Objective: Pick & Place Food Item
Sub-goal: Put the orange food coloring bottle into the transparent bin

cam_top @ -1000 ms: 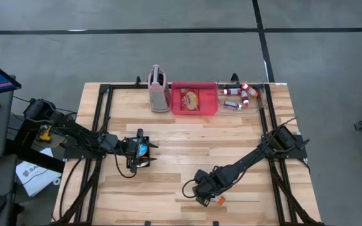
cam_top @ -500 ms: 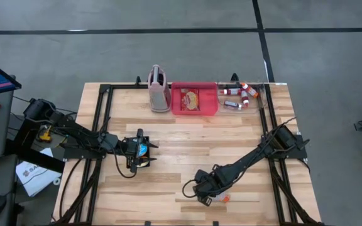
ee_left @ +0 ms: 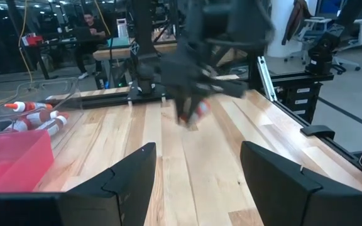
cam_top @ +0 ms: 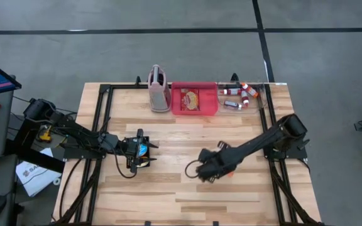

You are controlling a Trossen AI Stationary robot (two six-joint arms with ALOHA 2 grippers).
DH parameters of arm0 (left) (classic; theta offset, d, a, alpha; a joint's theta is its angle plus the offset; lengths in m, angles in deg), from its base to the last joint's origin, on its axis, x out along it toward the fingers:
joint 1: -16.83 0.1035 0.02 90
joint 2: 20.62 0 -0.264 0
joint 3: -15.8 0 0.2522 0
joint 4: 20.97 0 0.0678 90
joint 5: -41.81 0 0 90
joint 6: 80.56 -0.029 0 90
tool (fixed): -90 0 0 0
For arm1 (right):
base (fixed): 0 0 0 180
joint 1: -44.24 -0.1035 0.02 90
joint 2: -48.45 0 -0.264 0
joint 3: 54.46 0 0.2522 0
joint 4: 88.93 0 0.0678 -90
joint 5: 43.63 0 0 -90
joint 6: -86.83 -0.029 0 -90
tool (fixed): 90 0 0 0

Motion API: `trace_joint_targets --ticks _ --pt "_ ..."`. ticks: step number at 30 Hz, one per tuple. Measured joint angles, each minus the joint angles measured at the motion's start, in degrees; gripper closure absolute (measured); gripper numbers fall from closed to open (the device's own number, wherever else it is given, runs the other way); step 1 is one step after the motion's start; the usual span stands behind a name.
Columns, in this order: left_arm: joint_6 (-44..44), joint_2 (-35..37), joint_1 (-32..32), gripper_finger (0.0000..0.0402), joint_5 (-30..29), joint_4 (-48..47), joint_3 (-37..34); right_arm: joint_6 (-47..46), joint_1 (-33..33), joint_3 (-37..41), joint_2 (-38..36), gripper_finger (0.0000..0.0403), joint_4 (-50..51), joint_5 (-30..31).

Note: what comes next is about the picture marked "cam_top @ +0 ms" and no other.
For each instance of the yellow tool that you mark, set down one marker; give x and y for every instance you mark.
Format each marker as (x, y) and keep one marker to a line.
(45, 135)

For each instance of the red snack packet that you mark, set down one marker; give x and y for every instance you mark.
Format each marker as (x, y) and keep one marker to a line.
(189, 100)

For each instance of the pink plastic bin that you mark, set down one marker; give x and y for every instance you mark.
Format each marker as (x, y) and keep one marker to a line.
(207, 106)

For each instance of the red Chefmaster colour bottle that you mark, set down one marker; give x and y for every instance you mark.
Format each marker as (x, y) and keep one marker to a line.
(231, 92)

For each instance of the white printed paper bag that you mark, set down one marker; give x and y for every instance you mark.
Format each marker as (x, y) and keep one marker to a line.
(38, 175)

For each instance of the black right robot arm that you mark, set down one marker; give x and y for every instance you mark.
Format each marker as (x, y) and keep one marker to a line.
(262, 141)

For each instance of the orange Chefmaster colour bottle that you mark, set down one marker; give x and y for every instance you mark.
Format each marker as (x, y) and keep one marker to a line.
(230, 173)
(250, 90)

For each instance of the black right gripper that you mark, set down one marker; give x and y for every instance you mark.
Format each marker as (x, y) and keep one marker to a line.
(215, 163)

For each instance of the clear plastic bin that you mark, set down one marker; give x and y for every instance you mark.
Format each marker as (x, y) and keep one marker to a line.
(259, 105)

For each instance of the black frame bracket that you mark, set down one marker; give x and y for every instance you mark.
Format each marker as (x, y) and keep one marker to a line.
(234, 78)
(138, 81)

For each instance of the dark red colour bottle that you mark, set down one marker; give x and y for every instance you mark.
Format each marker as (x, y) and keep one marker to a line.
(232, 104)

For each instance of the black stand beam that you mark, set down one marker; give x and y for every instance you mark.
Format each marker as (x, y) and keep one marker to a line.
(39, 158)

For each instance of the black metal table frame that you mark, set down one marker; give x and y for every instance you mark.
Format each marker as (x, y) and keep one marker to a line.
(121, 85)

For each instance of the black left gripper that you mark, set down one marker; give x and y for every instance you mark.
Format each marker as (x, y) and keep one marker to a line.
(130, 149)

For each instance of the blue mesh scrubber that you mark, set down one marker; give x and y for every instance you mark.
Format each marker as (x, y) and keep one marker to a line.
(143, 150)

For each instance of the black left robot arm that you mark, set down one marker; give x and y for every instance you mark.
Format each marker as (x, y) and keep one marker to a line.
(74, 130)

